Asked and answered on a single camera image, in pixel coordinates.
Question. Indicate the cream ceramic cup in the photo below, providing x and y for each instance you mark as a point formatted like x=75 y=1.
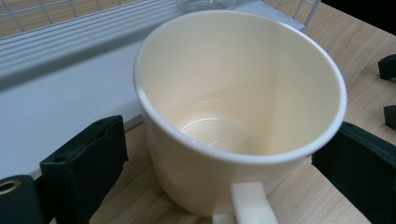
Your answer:
x=236 y=93

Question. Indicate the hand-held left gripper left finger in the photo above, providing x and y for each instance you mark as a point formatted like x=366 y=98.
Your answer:
x=84 y=165

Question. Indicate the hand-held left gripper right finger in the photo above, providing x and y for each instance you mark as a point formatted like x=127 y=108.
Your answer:
x=364 y=174

